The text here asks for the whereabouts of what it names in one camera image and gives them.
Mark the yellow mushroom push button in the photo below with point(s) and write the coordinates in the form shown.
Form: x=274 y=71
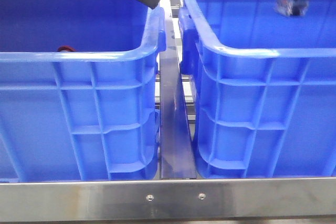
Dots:
x=292 y=7

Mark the red mushroom push button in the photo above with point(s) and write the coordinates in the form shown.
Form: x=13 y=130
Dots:
x=66 y=49

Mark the right blue plastic bin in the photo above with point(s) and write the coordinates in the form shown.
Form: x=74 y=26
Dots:
x=264 y=88

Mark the blue plastic bin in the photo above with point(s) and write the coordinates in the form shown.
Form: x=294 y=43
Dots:
x=86 y=115
x=264 y=88

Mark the left blue plastic bin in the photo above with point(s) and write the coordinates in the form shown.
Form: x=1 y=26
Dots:
x=86 y=115

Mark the steel divider bar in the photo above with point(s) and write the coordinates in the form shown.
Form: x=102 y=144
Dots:
x=177 y=158

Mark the steel front rail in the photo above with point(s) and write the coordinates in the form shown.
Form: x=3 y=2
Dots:
x=186 y=199

